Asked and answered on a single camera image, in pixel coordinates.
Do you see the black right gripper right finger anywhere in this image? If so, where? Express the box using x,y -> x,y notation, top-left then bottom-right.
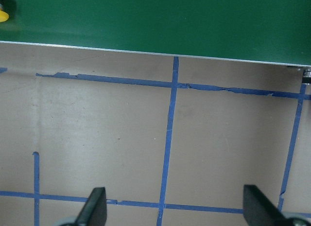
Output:
242,185 -> 292,226

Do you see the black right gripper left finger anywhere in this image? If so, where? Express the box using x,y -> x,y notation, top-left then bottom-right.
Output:
75,187 -> 107,226

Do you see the yellow push button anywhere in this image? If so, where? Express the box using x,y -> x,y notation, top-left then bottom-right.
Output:
0,1 -> 9,23

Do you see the green conveyor belt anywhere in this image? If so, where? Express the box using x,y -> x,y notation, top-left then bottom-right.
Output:
0,0 -> 311,67

